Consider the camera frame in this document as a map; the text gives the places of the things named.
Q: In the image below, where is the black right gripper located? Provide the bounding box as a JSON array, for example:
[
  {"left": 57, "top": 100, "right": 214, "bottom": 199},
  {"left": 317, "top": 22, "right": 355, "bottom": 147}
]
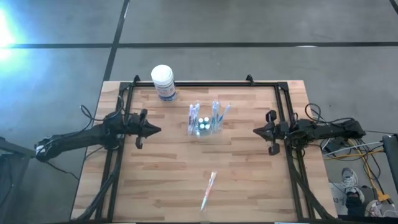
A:
[{"left": 252, "top": 110, "right": 295, "bottom": 156}]

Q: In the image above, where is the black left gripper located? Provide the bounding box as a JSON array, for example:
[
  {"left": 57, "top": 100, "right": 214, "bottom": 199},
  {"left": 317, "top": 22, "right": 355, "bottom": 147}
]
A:
[{"left": 123, "top": 108, "right": 162, "bottom": 150}]

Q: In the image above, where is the clear acrylic organizer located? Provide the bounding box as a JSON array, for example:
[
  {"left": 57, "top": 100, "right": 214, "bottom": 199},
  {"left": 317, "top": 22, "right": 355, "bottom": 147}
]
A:
[{"left": 186, "top": 100, "right": 231, "bottom": 138}]

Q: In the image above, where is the white wipes canister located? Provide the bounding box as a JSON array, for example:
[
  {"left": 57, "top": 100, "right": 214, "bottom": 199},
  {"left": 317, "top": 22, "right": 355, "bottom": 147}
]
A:
[{"left": 150, "top": 64, "right": 177, "bottom": 102}]

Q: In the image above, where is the orange toothbrush in clear bag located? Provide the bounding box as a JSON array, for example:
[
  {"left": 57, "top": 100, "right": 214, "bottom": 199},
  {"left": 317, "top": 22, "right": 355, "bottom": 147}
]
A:
[{"left": 200, "top": 170, "right": 218, "bottom": 213}]

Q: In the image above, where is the person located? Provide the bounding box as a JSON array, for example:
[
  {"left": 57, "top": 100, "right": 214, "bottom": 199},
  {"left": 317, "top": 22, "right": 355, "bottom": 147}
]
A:
[{"left": 340, "top": 167, "right": 388, "bottom": 220}]

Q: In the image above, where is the black equipment panel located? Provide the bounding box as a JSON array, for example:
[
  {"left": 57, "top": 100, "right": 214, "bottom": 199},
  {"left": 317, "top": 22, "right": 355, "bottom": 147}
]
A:
[{"left": 381, "top": 134, "right": 398, "bottom": 195}]

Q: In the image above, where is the black stand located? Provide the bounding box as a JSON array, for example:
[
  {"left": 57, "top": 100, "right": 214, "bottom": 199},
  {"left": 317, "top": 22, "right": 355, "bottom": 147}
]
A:
[{"left": 0, "top": 136, "right": 37, "bottom": 224}]

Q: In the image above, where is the black table frame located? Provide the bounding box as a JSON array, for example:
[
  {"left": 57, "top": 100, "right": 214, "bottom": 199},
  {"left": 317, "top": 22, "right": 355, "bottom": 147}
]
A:
[{"left": 71, "top": 73, "right": 338, "bottom": 223}]

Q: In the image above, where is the yellow cable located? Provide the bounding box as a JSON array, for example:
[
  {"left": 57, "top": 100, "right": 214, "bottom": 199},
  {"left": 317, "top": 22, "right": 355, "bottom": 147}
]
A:
[{"left": 323, "top": 139, "right": 392, "bottom": 203}]

